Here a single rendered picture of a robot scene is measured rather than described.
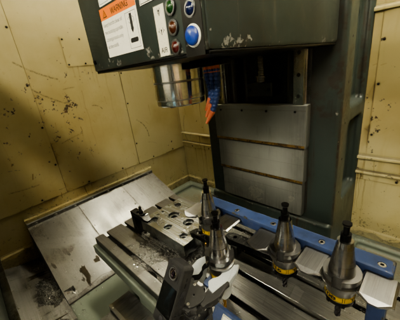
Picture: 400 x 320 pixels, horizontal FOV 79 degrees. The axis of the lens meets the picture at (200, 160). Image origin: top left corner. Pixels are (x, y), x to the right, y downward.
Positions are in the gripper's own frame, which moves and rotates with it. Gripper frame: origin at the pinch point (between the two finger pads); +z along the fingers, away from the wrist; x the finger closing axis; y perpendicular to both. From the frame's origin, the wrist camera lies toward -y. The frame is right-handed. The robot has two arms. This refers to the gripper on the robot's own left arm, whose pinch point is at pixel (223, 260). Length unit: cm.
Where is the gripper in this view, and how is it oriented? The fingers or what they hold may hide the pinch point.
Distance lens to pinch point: 58.4
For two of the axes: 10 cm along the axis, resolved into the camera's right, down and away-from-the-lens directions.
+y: 1.2, 9.2, 3.7
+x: 7.1, 1.8, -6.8
